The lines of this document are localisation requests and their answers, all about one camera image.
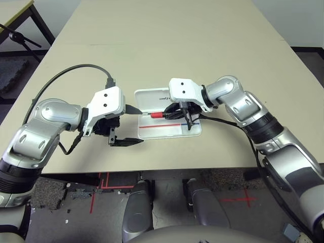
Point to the beige side table black frame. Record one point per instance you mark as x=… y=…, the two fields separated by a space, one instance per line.
x=10 y=10

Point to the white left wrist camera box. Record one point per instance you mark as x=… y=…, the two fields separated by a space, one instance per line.
x=108 y=101

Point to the black foam mat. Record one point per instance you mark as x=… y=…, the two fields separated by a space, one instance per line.
x=10 y=74

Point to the grey right robot leg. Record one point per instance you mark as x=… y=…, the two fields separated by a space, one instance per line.
x=207 y=207

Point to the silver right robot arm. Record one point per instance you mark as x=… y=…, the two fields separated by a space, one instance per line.
x=243 y=101

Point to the grey left robot leg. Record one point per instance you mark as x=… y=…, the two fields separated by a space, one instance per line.
x=138 y=210

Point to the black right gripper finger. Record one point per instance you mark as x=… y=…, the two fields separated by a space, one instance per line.
x=174 y=108
x=177 y=116

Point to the grey robot leg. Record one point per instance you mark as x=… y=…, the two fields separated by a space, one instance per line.
x=138 y=210
x=207 y=207

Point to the white plastic pencil case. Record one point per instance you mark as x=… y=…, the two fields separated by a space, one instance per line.
x=162 y=131

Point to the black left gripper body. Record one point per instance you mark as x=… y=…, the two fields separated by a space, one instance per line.
x=105 y=126

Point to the black table underframe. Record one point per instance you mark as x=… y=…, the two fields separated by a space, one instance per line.
x=172 y=176

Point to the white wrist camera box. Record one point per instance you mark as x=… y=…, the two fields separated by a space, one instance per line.
x=108 y=101
x=183 y=88

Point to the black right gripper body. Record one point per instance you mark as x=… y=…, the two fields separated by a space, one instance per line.
x=192 y=110

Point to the black tripod stand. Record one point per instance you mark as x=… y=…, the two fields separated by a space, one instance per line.
x=16 y=36

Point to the black marker with red cap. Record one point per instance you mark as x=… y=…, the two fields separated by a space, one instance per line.
x=157 y=115

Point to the blue-grey foot pedal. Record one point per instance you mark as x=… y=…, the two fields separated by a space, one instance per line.
x=290 y=231

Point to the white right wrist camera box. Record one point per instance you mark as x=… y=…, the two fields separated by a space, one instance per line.
x=183 y=88

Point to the grey robot torso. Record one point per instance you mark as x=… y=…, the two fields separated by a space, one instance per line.
x=189 y=235

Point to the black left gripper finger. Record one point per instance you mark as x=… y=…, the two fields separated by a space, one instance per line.
x=132 y=110
x=127 y=142

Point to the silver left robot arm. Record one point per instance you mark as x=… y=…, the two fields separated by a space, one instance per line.
x=50 y=114

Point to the white perforated shoe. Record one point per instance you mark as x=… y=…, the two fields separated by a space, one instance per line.
x=305 y=238

